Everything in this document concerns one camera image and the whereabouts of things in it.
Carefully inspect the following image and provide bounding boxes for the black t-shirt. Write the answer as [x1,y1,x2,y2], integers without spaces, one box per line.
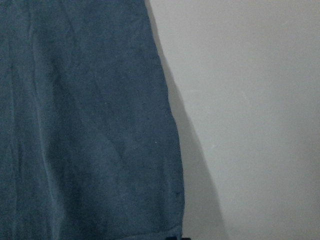
[0,0,185,240]

